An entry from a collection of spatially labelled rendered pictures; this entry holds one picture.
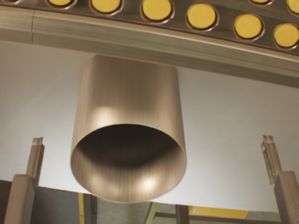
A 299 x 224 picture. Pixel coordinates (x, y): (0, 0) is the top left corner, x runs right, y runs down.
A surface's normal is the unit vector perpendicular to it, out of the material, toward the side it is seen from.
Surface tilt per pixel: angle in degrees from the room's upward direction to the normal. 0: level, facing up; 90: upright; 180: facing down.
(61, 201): 0
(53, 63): 0
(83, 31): 0
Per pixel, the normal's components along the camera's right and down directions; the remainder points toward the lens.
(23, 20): 0.02, 0.65
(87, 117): -0.60, -0.60
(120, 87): -0.11, -0.76
